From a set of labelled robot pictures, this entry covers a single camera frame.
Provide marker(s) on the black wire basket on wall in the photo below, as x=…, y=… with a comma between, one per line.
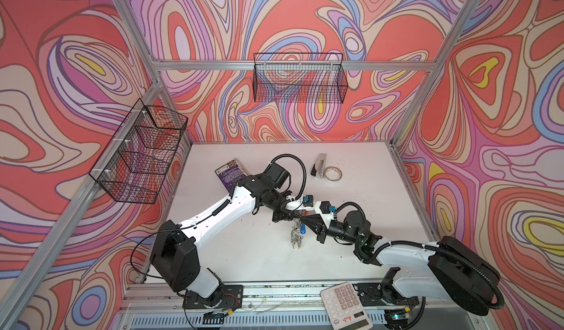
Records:
x=135, y=163
x=299, y=77

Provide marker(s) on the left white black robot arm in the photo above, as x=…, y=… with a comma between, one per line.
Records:
x=175, y=250

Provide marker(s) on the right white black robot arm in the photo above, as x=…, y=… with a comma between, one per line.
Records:
x=444, y=269

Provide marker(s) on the black wire basket on left wall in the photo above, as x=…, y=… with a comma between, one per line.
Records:
x=135, y=163

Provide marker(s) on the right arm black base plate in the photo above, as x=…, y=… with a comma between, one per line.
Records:
x=372, y=294

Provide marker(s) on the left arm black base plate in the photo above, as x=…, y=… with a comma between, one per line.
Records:
x=226, y=297

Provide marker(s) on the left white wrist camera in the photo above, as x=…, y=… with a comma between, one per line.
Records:
x=303, y=203

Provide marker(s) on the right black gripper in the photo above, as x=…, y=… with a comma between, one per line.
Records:
x=322, y=227

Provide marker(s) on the black wire basket on back wall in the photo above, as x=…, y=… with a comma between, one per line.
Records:
x=299, y=77

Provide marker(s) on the large keyring with coloured keys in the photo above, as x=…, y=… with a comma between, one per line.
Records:
x=297, y=233

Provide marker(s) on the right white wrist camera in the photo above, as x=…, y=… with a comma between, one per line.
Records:
x=326, y=211

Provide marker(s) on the clear tape roll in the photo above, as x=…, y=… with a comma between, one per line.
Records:
x=333, y=174

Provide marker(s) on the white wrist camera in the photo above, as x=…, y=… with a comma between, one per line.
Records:
x=303, y=203
x=326, y=211

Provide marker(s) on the white pink calculator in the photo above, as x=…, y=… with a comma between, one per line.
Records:
x=344, y=308

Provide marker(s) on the silver black stapler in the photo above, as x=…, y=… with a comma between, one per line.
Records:
x=318, y=169

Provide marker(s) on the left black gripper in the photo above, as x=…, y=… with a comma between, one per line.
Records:
x=286, y=216

